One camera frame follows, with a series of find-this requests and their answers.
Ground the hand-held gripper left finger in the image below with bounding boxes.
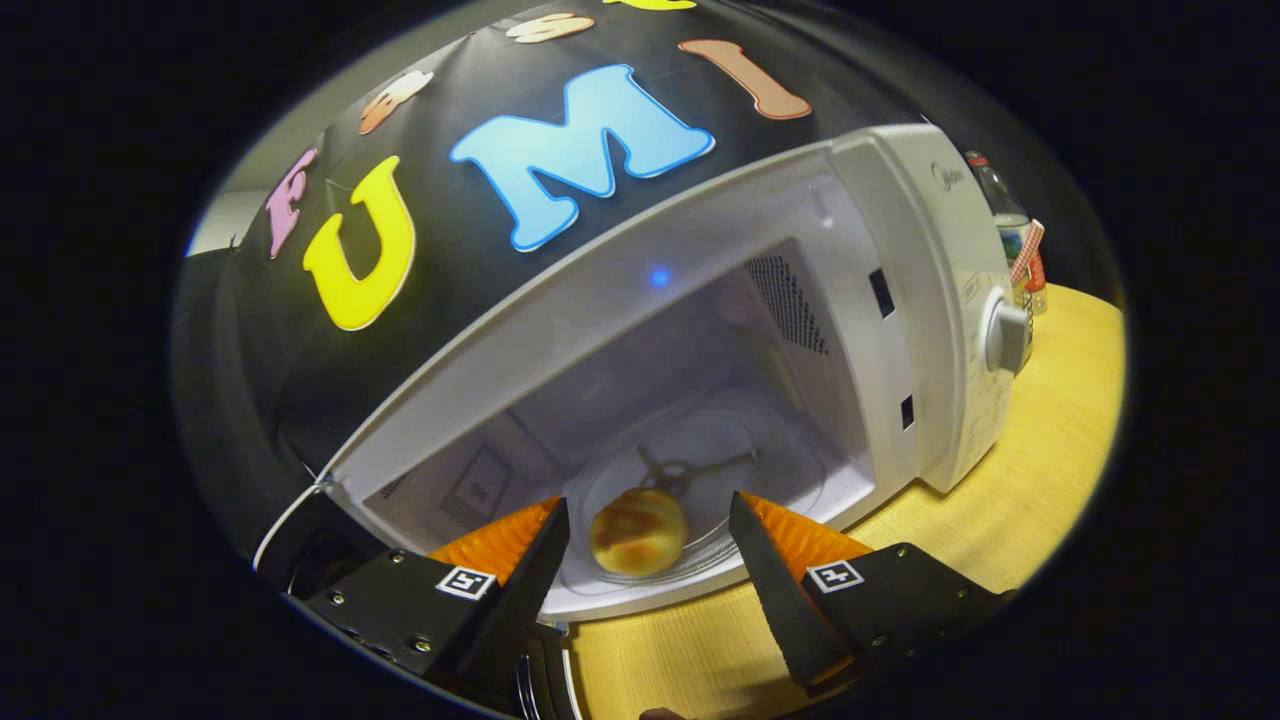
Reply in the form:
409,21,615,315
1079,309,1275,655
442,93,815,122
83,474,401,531
303,497,571,701

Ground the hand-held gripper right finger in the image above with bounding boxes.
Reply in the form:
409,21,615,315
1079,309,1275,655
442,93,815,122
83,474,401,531
728,490,1016,698

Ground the golden bread roll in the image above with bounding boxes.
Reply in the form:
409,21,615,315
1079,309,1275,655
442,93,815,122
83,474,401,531
589,487,689,578

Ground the white microwave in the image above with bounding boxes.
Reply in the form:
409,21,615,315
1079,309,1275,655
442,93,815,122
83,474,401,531
252,122,1033,720

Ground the glass turntable plate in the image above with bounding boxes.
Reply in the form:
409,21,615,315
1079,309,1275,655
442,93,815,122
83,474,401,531
560,410,831,586

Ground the red white striped straw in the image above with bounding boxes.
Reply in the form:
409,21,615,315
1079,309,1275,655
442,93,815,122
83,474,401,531
1010,220,1047,288

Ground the clear plastic bottle red label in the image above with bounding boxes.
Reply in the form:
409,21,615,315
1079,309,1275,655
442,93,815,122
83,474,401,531
963,150,1049,319

